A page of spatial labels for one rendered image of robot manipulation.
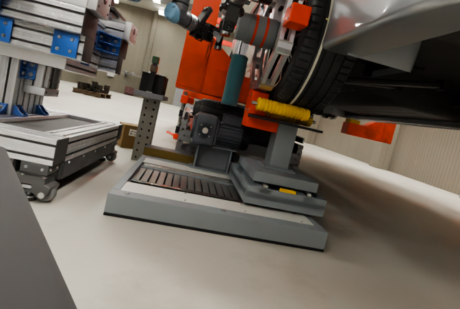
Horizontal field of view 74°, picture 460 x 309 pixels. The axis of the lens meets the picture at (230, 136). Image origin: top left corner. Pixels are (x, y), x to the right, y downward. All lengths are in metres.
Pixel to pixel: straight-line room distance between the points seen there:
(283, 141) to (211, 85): 0.64
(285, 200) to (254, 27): 0.78
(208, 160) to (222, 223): 0.79
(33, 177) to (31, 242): 0.98
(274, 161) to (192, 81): 0.74
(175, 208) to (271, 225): 0.36
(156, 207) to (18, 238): 0.92
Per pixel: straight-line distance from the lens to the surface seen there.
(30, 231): 0.24
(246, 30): 1.47
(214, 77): 1.91
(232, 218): 1.16
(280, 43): 1.27
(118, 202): 1.15
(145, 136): 2.06
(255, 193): 1.30
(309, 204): 1.39
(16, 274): 0.20
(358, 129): 4.45
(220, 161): 1.90
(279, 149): 1.50
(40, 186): 1.20
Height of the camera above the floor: 0.44
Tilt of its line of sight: 4 degrees down
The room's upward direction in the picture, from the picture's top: 13 degrees clockwise
